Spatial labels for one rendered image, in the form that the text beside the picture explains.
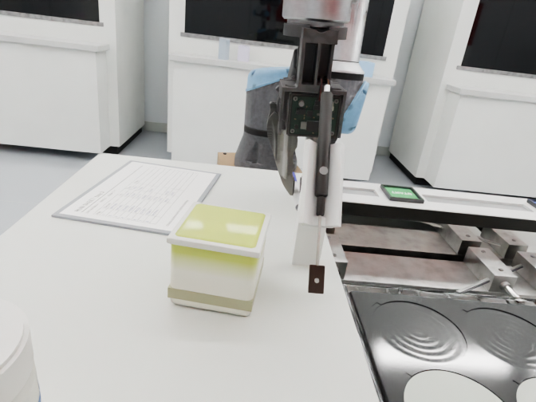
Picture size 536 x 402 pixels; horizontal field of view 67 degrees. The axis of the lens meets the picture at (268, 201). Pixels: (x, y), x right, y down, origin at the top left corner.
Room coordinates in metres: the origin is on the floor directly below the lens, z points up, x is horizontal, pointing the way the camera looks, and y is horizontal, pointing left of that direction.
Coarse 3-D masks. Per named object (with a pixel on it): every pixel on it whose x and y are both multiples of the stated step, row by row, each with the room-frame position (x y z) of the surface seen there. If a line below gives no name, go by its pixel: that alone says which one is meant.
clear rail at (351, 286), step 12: (348, 288) 0.43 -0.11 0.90; (360, 288) 0.43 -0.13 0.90; (372, 288) 0.44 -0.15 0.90; (384, 288) 0.44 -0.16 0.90; (396, 288) 0.44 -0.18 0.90; (408, 288) 0.45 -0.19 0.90; (468, 300) 0.44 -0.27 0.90; (480, 300) 0.44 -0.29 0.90; (492, 300) 0.45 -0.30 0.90; (504, 300) 0.45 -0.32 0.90; (516, 300) 0.45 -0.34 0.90; (528, 300) 0.45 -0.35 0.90
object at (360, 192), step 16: (352, 192) 0.62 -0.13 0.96; (368, 192) 0.63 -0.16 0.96; (432, 192) 0.66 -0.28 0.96; (448, 192) 0.67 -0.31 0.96; (464, 192) 0.68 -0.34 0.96; (416, 208) 0.58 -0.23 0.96; (432, 208) 0.59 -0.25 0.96; (448, 208) 0.59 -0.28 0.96; (464, 208) 0.60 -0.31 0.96; (480, 208) 0.61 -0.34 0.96; (496, 208) 0.62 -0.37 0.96; (512, 208) 0.64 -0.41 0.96; (528, 208) 0.64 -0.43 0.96
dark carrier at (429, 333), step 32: (384, 320) 0.38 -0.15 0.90; (416, 320) 0.39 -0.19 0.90; (448, 320) 0.39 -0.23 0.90; (480, 320) 0.40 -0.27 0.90; (512, 320) 0.41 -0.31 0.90; (384, 352) 0.33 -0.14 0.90; (416, 352) 0.33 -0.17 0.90; (448, 352) 0.34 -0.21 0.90; (480, 352) 0.35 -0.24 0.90; (512, 352) 0.35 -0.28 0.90; (384, 384) 0.28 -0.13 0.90; (512, 384) 0.30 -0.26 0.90
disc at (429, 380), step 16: (416, 384) 0.29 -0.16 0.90; (432, 384) 0.29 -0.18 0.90; (448, 384) 0.29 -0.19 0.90; (464, 384) 0.30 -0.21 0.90; (480, 384) 0.30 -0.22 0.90; (416, 400) 0.27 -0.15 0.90; (432, 400) 0.27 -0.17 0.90; (448, 400) 0.28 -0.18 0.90; (464, 400) 0.28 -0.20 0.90; (480, 400) 0.28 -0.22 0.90; (496, 400) 0.28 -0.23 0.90
